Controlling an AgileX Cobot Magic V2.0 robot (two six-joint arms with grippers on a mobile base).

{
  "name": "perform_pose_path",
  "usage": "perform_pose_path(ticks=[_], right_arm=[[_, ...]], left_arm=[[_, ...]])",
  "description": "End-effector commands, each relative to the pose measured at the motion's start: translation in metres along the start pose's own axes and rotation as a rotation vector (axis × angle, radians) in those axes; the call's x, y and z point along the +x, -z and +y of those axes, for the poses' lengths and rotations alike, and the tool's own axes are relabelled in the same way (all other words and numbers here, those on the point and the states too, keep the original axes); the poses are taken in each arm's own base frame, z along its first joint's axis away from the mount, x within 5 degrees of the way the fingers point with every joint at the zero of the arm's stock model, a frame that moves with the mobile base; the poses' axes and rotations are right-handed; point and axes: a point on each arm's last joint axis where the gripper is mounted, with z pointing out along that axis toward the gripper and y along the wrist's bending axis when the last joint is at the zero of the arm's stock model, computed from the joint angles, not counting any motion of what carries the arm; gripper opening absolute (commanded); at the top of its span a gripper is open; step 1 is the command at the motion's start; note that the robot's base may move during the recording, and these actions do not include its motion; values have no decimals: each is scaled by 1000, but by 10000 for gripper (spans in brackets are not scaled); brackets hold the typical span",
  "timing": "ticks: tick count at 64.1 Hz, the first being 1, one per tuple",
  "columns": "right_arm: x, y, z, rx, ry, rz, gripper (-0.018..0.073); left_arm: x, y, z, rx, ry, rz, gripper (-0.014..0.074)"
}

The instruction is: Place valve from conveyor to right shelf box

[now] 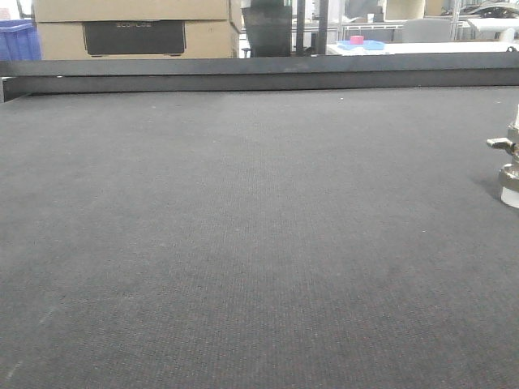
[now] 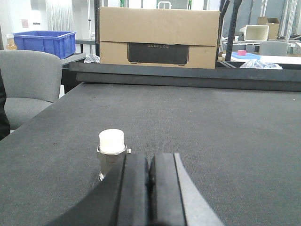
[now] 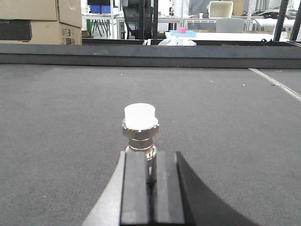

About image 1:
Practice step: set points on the large cardboard box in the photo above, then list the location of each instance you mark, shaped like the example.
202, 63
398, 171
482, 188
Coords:
90, 30

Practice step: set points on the black bin background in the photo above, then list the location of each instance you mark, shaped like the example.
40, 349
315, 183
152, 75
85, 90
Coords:
268, 30

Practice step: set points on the pink tape roll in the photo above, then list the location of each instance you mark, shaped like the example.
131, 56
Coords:
357, 40

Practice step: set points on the blue tray on table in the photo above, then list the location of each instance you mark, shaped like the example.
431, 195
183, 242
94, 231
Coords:
367, 45

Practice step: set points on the white background table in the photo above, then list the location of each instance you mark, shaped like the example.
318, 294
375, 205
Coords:
441, 47

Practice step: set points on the grey office chair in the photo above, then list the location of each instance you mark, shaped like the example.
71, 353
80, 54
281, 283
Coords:
426, 31

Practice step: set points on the blue plastic crate background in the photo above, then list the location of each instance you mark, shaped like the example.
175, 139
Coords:
19, 40

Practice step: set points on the black vertical post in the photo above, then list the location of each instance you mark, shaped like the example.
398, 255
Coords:
323, 28

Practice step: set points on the black conveyor side rail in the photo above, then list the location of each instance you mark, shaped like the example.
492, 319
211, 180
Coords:
406, 70

